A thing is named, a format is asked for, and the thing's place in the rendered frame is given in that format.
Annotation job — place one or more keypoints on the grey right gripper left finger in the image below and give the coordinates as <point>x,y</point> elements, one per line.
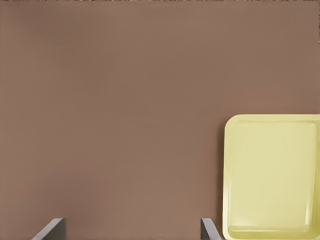
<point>53,230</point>

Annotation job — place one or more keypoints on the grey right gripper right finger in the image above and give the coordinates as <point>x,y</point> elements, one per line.
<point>208,230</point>

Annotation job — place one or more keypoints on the pale yellow divided tray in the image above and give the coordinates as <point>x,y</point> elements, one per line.
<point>270,175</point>

